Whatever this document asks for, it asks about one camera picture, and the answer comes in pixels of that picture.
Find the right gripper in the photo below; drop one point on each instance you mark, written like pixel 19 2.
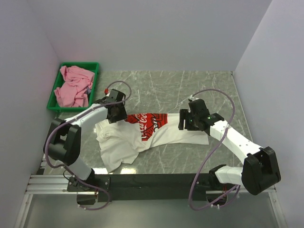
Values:
pixel 185 114

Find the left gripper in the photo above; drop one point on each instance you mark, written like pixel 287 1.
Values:
pixel 122 116

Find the white t-shirt with red print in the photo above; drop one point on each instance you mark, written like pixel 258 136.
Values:
pixel 121 142

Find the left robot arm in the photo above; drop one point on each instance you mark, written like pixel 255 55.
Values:
pixel 64 137

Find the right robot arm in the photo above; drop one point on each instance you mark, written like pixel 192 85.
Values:
pixel 260 168

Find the pink t-shirt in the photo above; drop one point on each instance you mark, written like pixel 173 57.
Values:
pixel 74 91

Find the black base beam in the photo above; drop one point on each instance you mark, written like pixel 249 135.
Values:
pixel 149 186

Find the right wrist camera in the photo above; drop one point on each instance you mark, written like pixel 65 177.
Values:
pixel 191 98

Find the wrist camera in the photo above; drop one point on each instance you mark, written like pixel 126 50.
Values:
pixel 191 98
pixel 108 93

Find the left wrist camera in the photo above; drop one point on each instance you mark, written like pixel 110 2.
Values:
pixel 108 93

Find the aluminium rail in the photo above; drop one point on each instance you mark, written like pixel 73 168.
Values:
pixel 50 184

